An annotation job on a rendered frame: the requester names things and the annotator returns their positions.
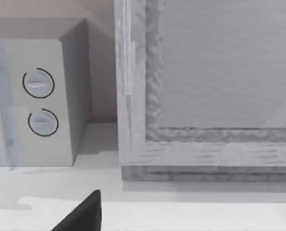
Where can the grey wooden cabinet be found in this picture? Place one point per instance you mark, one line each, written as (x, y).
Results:
(205, 96)

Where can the pale microwave knob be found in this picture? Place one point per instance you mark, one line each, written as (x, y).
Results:
(38, 82)
(43, 122)

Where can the pale microwave oven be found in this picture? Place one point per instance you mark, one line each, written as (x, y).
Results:
(37, 101)

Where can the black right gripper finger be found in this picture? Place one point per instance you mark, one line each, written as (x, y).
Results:
(87, 214)

